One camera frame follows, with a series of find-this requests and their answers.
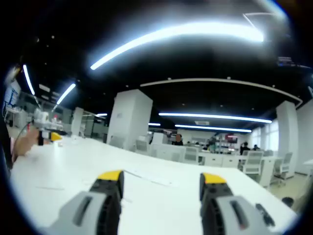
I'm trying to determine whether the long curved ceiling light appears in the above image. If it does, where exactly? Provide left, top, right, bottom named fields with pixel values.
left=158, top=112, right=273, bottom=124

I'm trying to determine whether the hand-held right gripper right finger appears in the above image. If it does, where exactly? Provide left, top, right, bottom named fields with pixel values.
left=199, top=172, right=281, bottom=235

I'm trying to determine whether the black marker pen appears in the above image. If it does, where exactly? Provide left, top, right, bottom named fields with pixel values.
left=255, top=203, right=276, bottom=226

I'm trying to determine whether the black round stool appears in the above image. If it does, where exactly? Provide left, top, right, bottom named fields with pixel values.
left=281, top=196, right=295, bottom=208

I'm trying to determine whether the narrow white pillar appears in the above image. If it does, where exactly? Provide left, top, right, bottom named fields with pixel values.
left=72, top=106, right=84, bottom=138

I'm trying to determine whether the person's left hand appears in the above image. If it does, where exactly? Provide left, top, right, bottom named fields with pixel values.
left=23, top=131, right=40, bottom=153

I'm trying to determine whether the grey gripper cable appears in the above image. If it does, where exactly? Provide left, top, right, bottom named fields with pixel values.
left=15, top=122, right=35, bottom=141

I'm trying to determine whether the wide white square pillar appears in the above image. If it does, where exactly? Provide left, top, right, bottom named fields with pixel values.
left=107, top=89, right=154, bottom=150

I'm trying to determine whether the wide bright ceiling light strip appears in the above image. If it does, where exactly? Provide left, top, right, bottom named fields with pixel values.
left=89, top=22, right=265, bottom=71

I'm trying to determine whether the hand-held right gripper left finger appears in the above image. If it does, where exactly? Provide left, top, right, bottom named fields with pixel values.
left=39, top=170, right=124, bottom=235

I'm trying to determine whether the short curved ceiling light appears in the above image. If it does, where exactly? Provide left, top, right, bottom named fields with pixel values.
left=174, top=124, right=252, bottom=133

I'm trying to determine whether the row of white desks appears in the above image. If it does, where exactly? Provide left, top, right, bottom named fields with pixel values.
left=149, top=142, right=245, bottom=168

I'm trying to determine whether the white mesh office chair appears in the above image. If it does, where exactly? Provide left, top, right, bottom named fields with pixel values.
left=273, top=151, right=293, bottom=187
left=183, top=146, right=199, bottom=164
left=135, top=139, right=149, bottom=154
left=109, top=135, right=126, bottom=149
left=240, top=150, right=264, bottom=182

